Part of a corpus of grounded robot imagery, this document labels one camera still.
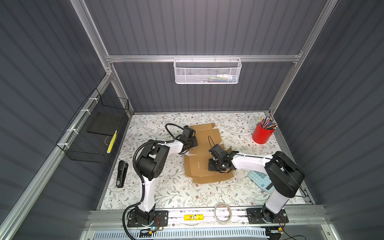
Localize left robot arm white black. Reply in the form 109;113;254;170
133;124;198;214

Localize yellow spirit level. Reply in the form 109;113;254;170
184;215;204;221

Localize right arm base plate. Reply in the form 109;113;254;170
246;207;289;224

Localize brown cardboard box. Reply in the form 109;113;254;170
184;123;234;184

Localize black corrugated cable hose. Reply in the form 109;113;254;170
121;123;188;240

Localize red metal pencil cup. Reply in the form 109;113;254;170
252;123;277;145

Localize markers in white basket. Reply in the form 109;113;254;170
200;74;238;84

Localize yellow striped tool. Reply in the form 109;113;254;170
107;131;118;154

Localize black wire mesh basket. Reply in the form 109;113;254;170
57;90;130;164

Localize clear tape roll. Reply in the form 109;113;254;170
213;203;233;225

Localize white wire mesh basket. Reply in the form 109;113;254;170
173;57;243;85

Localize black foam pad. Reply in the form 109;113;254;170
87;113;121;137

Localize black stapler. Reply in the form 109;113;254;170
116;160;129;188

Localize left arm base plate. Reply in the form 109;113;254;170
126;209;169;228

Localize bundle of coloured pencils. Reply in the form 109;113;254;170
258;116;278;131

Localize teal calculator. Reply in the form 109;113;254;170
248;171;275;193

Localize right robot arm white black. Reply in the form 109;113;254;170
209;145;305;217

